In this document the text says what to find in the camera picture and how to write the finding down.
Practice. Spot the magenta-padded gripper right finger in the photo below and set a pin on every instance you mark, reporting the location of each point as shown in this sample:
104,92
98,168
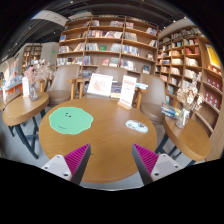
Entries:
146,159

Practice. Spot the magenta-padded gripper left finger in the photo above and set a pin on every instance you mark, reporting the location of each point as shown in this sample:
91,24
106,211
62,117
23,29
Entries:
77,158

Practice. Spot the green blob-shaped mouse pad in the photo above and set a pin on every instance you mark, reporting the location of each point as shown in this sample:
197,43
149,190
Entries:
70,120

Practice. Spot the round wooden side table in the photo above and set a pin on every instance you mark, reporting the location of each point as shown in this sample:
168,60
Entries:
190,140
10,100
23,110

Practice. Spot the stack of colourful books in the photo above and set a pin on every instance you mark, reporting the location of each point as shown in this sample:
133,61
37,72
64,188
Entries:
170,110

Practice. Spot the ribboned vase with dried flowers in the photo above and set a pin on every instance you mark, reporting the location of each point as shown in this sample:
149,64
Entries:
182,118

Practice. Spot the taupe armchair with wooden arms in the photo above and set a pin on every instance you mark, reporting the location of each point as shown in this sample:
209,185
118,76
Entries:
110,70
65,80
153,96

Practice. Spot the white sign in wooden base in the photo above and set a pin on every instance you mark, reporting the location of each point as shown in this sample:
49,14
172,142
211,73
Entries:
127,91

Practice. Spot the stack of light blue books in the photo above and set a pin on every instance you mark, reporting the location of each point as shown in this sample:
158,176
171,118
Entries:
141,86

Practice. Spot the dark-covered book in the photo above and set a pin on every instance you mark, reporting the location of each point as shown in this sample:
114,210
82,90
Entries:
116,89

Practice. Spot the white framed picture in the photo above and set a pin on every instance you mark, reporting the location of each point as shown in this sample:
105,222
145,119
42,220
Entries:
100,85

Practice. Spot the glass vase with pink flowers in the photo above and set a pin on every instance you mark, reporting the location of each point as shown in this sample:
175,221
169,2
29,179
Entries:
33,93

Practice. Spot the small white table card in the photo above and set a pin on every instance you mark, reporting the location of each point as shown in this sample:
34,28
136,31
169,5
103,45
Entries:
25,87

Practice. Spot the curved wooden bookshelf with books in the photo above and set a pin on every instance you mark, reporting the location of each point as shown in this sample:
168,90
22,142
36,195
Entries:
186,60

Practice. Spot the wide wooden bookshelf with books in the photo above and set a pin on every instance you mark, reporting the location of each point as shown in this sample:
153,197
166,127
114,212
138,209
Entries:
100,48

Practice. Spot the small distant wooden bookshelf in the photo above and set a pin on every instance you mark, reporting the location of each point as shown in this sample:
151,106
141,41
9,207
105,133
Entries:
32,55

